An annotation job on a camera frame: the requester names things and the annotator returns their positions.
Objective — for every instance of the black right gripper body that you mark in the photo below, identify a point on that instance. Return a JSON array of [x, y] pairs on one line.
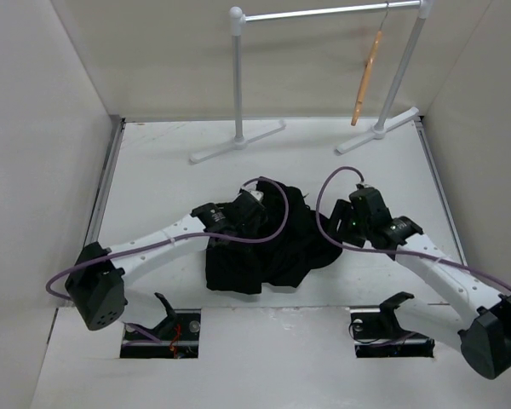
[[352, 230]]

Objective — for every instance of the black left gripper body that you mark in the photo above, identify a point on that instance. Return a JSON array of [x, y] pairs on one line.
[[246, 230]]

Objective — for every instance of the black trousers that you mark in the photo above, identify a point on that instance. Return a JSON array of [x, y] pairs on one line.
[[283, 261]]

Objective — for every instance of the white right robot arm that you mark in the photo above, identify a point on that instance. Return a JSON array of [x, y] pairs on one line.
[[476, 318]]

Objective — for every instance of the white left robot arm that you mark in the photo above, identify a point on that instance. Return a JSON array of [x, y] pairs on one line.
[[101, 287]]

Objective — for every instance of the wooden clothes hanger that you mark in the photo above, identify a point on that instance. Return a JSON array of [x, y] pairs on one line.
[[365, 80]]

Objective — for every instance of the white clothes rack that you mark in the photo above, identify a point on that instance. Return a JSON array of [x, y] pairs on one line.
[[306, 59]]

